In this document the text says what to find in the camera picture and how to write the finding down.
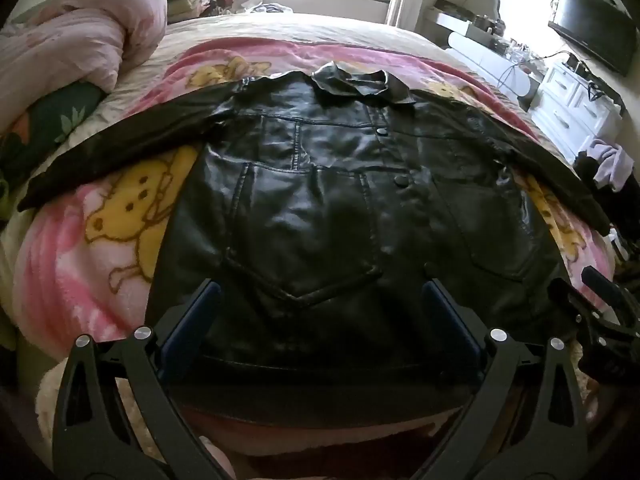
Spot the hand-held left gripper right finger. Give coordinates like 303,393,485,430
422,276,589,480

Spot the black wall television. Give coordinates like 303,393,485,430
548,0,636,77

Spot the black leather jacket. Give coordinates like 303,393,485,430
17,61,612,423

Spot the white drawer dresser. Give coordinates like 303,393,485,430
530,57,627,167

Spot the dark clothes pile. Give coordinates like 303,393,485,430
572,149,640,263

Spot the white long side table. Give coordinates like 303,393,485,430
425,7,542,111

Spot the bed with cream sheet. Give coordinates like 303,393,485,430
0,12,556,341

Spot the pink quilt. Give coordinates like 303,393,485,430
0,0,169,111

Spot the lavender cloth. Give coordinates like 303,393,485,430
589,140,636,193

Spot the green floral quilt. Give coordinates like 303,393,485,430
0,80,108,221

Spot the pink bear printed blanket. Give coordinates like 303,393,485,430
12,37,613,361

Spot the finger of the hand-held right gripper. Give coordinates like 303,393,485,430
547,276,603,343
581,265,640,311

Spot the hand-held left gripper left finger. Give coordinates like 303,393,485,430
52,280,236,480

